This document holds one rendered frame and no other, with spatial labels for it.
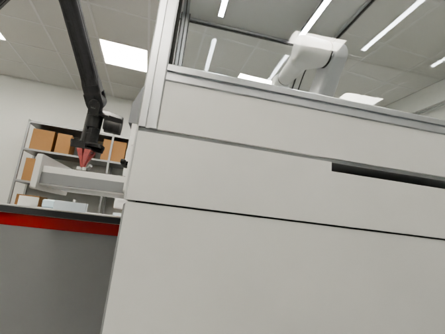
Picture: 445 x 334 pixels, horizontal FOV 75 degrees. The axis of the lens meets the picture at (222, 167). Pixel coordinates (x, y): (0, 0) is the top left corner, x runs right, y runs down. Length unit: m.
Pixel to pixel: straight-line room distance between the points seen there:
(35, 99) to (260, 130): 5.44
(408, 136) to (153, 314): 0.68
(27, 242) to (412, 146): 1.28
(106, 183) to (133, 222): 0.46
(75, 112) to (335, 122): 5.22
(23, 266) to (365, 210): 1.16
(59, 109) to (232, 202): 5.28
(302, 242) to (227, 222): 0.16
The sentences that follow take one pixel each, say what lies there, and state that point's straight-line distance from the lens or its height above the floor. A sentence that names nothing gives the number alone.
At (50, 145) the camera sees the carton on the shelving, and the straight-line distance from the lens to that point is 5.12.
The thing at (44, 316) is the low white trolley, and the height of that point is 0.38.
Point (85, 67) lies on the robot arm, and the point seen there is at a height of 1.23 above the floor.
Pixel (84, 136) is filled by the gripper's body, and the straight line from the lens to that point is 1.13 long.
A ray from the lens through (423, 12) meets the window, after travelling 1.05.
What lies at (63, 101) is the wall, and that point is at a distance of 5.78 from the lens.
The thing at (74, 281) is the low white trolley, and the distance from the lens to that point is 1.29.
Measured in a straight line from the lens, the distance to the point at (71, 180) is 1.04.
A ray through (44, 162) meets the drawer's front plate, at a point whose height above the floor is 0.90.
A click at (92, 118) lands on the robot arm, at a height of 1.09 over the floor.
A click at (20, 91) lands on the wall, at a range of 6.02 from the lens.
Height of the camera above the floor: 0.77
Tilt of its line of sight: 11 degrees up
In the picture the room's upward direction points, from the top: 7 degrees clockwise
